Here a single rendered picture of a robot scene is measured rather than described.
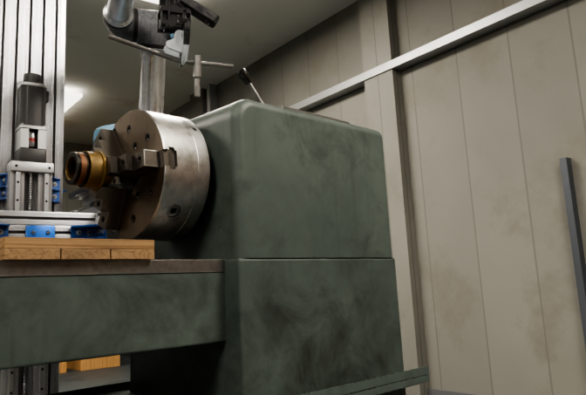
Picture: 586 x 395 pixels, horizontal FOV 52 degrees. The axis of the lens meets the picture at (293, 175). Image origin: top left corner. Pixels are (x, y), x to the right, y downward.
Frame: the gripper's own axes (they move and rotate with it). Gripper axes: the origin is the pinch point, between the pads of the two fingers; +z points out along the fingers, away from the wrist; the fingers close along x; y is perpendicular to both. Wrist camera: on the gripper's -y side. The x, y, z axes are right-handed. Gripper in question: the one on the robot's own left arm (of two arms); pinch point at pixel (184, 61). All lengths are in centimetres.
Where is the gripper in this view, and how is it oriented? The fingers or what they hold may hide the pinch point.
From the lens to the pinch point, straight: 169.4
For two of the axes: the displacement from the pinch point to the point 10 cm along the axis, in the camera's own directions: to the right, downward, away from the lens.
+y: -9.4, -0.5, -3.5
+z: 0.0, 9.9, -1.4
